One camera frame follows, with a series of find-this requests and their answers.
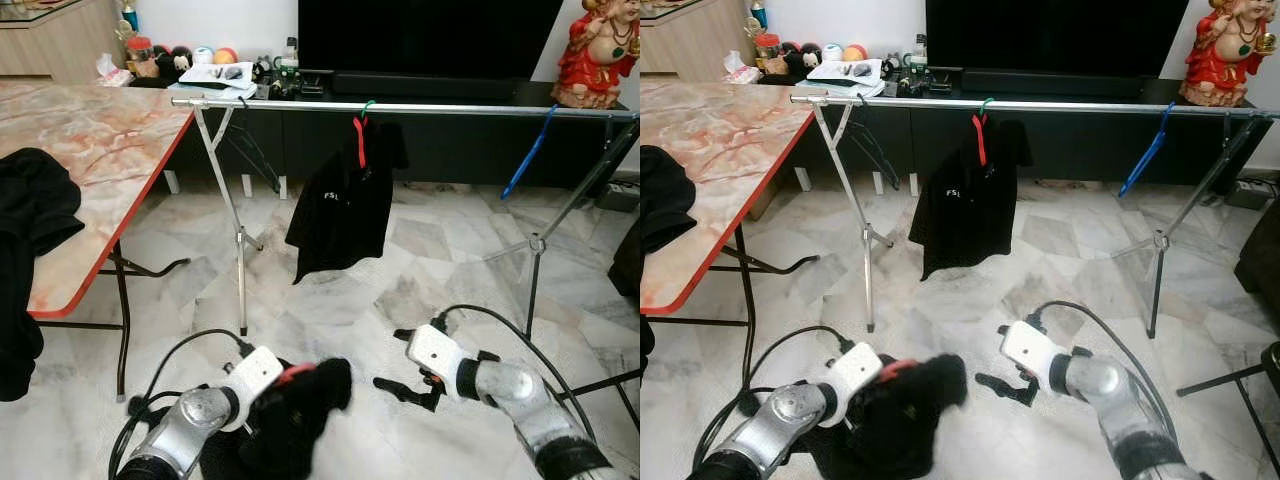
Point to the red plastic hanger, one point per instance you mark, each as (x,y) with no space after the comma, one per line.
(295,373)
(897,368)

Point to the black knit garment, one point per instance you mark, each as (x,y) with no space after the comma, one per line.
(900,430)
(290,430)

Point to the blue plastic hanger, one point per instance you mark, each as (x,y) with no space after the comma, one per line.
(528,158)
(1145,155)

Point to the green plastic hanger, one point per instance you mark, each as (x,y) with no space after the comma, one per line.
(366,106)
(985,103)

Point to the black plastic hanger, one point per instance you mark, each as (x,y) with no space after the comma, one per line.
(862,98)
(243,101)

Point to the black shirt with red collar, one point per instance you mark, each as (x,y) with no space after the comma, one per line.
(965,212)
(345,215)

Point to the black low TV console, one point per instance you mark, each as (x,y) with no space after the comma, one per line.
(450,150)
(1080,148)

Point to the silver metal clothes rack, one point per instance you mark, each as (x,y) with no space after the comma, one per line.
(450,108)
(1080,105)

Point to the black soundbar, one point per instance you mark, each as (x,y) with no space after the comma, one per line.
(1055,83)
(425,86)

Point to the grey power strip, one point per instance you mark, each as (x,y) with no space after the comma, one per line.
(620,197)
(1252,194)

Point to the black crumpled garment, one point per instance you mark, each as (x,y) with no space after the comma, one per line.
(662,200)
(30,220)

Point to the clear bottle with green label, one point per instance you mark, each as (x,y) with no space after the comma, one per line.
(918,52)
(290,55)

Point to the stack of white papers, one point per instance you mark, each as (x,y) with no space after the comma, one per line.
(843,77)
(215,80)

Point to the black flat television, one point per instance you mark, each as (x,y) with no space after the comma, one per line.
(1055,33)
(430,35)

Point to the orange and red ball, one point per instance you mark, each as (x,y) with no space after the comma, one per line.
(226,54)
(854,51)

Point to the white and blue ball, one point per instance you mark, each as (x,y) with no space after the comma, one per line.
(832,51)
(203,54)

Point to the red seated figure statue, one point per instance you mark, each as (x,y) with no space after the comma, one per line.
(1225,58)
(595,60)

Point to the marble pattern folding table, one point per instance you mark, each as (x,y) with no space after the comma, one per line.
(95,150)
(720,150)

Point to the black and white plush toy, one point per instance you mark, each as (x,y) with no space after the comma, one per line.
(809,55)
(181,58)

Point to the jar with red lid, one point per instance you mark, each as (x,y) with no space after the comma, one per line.
(140,57)
(767,54)

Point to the pink tissue box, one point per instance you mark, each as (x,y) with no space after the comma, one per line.
(113,72)
(742,69)

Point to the gold and blue trophy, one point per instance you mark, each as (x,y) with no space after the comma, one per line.
(757,13)
(128,15)

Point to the light wooden sideboard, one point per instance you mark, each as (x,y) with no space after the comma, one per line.
(690,40)
(55,45)

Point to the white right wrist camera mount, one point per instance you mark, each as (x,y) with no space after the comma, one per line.
(1030,348)
(437,352)

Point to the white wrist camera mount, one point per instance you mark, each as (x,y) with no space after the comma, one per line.
(1030,348)
(437,352)
(855,372)
(255,375)

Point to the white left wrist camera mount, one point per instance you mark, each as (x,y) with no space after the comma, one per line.
(855,372)
(255,375)

